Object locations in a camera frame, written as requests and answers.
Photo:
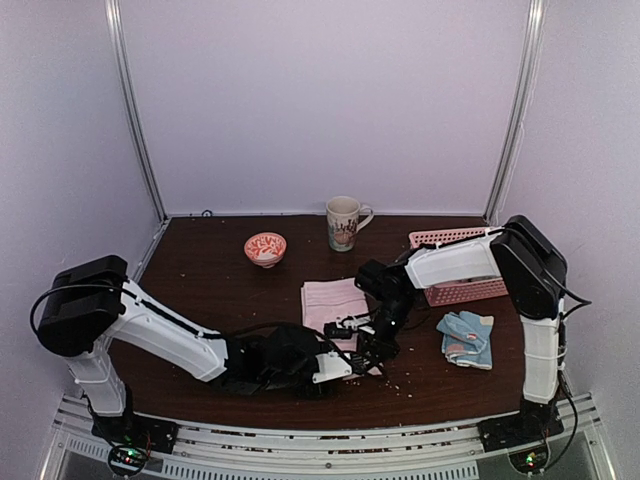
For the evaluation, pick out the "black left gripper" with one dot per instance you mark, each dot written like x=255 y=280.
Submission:
x=313 y=392

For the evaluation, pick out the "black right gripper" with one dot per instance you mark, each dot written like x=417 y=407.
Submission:
x=381 y=350

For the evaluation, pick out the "large pink towel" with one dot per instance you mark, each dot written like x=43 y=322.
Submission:
x=329 y=301

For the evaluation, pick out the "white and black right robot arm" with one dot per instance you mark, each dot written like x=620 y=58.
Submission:
x=533 y=272

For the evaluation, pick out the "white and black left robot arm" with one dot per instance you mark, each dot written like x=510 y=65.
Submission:
x=93 y=303

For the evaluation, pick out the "pink perforated plastic basket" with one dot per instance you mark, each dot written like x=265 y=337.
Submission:
x=461 y=291

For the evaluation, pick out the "white mug with coral pattern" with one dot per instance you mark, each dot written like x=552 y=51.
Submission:
x=346 y=217

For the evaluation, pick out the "blue patterned crumpled cloth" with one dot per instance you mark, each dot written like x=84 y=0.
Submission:
x=466 y=339

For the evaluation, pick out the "red and white patterned bowl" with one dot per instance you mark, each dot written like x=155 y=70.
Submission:
x=265 y=249

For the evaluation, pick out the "left round circuit board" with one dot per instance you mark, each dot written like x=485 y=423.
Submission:
x=126 y=460

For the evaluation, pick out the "round circuit board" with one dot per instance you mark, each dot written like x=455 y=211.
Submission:
x=530 y=460
x=126 y=460

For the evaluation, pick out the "right round circuit board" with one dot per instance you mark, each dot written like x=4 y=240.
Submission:
x=530 y=460

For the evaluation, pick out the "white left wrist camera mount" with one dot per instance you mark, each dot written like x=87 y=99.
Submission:
x=331 y=367

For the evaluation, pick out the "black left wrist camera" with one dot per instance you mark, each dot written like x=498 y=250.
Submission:
x=336 y=332

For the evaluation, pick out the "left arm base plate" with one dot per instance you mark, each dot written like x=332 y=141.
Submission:
x=146 y=433

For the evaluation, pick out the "aluminium front rail frame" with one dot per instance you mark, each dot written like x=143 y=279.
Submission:
x=451 y=450

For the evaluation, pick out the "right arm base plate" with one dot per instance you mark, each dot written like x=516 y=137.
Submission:
x=517 y=429

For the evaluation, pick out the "aluminium right corner post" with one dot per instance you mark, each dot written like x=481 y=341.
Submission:
x=525 y=84

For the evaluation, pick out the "aluminium corner post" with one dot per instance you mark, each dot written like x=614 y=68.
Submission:
x=525 y=84
x=117 y=35

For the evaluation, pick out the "aluminium left corner post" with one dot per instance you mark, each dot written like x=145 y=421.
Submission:
x=117 y=35

